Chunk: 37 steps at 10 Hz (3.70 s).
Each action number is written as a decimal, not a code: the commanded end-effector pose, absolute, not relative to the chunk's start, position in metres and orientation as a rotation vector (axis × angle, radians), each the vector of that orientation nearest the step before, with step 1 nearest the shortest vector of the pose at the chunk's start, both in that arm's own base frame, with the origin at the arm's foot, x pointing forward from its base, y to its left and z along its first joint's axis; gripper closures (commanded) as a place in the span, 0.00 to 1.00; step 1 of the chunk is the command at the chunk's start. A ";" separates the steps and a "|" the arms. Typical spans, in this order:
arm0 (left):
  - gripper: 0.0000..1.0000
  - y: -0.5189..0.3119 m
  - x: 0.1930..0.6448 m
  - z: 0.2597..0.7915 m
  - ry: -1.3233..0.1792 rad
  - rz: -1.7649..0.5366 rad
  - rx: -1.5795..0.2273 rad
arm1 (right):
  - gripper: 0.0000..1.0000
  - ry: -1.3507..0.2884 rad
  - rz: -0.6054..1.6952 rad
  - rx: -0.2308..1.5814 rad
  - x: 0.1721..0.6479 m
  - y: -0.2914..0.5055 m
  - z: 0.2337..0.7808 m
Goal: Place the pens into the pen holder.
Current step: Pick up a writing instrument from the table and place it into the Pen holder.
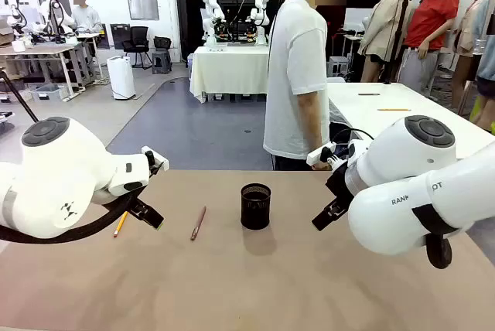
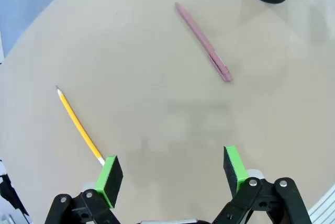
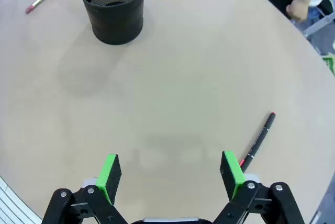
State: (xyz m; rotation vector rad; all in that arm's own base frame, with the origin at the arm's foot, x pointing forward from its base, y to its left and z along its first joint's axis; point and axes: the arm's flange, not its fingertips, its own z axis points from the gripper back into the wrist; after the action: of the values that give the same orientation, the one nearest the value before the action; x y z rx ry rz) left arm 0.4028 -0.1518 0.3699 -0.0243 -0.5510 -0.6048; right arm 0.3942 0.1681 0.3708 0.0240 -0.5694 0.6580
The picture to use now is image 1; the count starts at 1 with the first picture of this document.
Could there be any white robot with black cables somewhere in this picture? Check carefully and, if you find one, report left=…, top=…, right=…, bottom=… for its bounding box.
left=37, top=0, right=77, bottom=44

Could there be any black office chair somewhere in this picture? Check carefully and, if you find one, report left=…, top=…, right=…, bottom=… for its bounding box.
left=122, top=26, right=152, bottom=70

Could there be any white air purifier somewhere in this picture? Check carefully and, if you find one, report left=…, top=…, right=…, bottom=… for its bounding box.
left=106, top=56, right=136, bottom=101

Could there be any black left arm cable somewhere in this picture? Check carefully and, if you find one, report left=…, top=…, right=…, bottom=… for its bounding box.
left=0, top=187, right=146, bottom=246

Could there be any clear plastic bin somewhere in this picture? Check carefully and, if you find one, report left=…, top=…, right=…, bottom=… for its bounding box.
left=29, top=83, right=69, bottom=104

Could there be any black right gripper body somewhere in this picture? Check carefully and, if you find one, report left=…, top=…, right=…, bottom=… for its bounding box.
left=324, top=161, right=352, bottom=208

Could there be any reddish brown pencil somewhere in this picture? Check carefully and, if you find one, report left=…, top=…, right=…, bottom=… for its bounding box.
left=189, top=206, right=207, bottom=241

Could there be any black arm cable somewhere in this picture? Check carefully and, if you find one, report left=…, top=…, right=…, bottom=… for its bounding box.
left=411, top=203, right=471, bottom=270
left=0, top=187, right=146, bottom=246

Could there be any seated person in white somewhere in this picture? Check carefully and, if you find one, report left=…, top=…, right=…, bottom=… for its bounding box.
left=71, top=0, right=104, bottom=35

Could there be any black mesh pen holder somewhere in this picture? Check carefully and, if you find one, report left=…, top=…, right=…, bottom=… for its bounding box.
left=240, top=183, right=272, bottom=230

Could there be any grey work desk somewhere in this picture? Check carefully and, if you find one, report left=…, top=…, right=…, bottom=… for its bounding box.
left=0, top=32, right=102, bottom=101

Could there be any table with white cloth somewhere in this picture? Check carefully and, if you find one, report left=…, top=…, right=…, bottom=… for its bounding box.
left=189, top=45, right=270, bottom=104

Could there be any person in red shirt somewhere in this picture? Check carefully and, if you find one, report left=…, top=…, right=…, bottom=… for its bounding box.
left=398, top=0, right=461, bottom=96

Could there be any black tripod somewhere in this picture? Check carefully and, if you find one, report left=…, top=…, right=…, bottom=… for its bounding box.
left=382, top=0, right=411, bottom=85

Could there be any black stool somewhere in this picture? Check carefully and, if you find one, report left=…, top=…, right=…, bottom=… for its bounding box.
left=152, top=36, right=172, bottom=75

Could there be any mannequin in beige coat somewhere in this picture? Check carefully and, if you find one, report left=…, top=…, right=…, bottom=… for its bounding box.
left=357, top=0, right=411, bottom=84

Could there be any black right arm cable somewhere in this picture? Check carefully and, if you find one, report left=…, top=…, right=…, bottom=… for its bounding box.
left=411, top=203, right=471, bottom=270

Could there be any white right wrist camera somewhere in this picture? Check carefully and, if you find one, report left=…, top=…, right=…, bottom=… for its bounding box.
left=306, top=142, right=336, bottom=166

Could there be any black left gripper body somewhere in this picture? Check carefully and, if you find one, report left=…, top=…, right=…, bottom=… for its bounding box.
left=143, top=152, right=162, bottom=189

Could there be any person in white T-shirt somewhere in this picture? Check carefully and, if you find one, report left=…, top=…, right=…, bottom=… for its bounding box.
left=262, top=0, right=347, bottom=172

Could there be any person's right forearm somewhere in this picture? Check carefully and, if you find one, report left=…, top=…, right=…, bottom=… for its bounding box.
left=299, top=114, right=329, bottom=164

